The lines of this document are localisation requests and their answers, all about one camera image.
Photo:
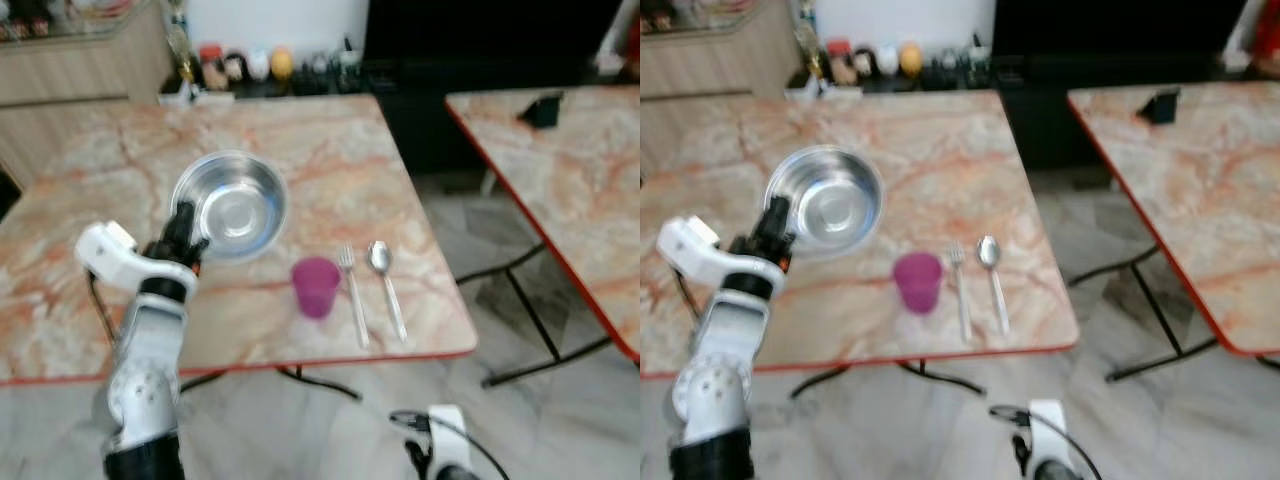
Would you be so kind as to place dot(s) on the stainless steel bowl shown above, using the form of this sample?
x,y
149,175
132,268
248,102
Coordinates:
x,y
832,200
238,205

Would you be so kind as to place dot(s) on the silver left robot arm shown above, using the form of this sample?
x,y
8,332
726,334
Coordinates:
x,y
148,360
715,370

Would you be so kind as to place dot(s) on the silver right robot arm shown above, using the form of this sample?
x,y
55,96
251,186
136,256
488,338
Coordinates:
x,y
457,474
1055,472

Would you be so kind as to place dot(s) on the purple plastic cup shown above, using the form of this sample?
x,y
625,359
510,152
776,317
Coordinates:
x,y
917,285
316,290

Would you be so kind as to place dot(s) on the light wooden cabinet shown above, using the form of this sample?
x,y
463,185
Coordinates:
x,y
710,80
70,85

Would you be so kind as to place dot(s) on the red lidded jar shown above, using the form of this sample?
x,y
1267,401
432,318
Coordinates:
x,y
840,63
211,68

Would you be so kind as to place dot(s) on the marble folding table red edge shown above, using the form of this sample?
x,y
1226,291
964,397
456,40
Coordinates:
x,y
330,160
1200,200
570,200
970,160

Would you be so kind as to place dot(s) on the black and white figurine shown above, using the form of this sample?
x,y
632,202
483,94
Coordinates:
x,y
236,68
865,63

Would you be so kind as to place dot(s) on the silver fork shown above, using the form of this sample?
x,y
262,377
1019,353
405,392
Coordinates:
x,y
355,300
962,300

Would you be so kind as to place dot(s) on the white egg figurine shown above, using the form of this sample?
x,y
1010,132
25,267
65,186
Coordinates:
x,y
258,65
888,60

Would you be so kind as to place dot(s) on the orange egg figurine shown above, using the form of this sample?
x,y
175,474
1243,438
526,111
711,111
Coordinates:
x,y
911,59
282,64

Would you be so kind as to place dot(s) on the silver spoon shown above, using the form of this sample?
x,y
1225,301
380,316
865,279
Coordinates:
x,y
989,250
379,257

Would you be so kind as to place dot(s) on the dark grey figurine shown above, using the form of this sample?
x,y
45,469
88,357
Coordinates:
x,y
948,63
320,68

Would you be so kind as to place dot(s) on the glass display case with figurines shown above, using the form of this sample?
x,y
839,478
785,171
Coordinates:
x,y
690,14
60,18

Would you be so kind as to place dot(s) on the dark figurine with white cup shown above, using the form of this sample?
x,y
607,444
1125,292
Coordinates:
x,y
348,62
977,57

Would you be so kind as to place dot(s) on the small black stand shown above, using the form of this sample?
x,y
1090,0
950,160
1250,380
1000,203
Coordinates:
x,y
543,110
1161,106

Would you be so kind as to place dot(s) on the black television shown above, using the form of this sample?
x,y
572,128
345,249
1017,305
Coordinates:
x,y
490,28
1115,25

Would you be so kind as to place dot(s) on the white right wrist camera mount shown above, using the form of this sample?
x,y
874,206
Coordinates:
x,y
1048,430
448,435

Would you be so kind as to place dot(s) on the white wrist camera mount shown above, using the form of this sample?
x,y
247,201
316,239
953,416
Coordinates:
x,y
115,255
1048,430
448,435
695,250

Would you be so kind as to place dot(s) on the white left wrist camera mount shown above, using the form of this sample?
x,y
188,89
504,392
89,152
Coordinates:
x,y
115,255
695,250

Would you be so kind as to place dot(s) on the black metal table frame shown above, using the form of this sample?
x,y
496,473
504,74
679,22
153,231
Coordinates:
x,y
1160,310
940,378
320,383
530,305

